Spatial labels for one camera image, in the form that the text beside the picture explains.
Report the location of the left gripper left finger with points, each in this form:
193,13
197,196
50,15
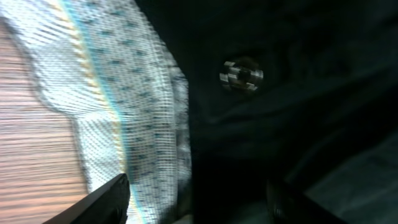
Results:
106,205

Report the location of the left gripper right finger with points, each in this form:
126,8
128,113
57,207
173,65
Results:
286,205

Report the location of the black shorts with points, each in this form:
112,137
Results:
201,102

